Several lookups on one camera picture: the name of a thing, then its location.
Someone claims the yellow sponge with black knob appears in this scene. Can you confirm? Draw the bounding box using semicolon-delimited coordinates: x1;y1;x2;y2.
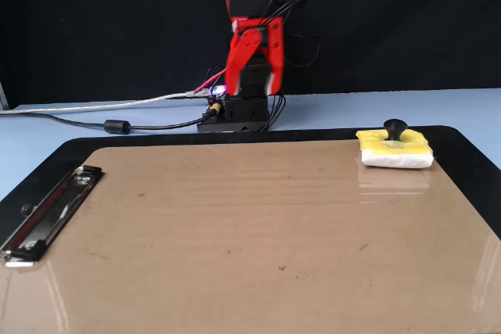
355;117;435;171

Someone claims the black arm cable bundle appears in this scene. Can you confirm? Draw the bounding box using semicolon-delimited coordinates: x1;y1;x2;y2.
205;0;322;131

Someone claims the silver USB cable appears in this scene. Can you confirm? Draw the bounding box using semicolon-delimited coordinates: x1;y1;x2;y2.
0;87;211;116

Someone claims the brown clipboard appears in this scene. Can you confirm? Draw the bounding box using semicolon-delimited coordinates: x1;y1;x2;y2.
0;137;501;334

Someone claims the black mat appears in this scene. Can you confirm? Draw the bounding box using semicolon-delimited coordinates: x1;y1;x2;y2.
0;125;501;241

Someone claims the red wire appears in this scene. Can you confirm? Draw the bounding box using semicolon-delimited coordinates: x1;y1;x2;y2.
195;67;229;95

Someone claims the black power cable with ferrite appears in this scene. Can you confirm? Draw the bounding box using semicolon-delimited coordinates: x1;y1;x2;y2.
0;112;214;135

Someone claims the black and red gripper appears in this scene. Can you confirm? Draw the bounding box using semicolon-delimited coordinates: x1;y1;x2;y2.
224;0;284;97

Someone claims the metal clipboard clip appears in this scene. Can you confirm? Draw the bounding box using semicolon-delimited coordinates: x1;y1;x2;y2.
0;164;106;269

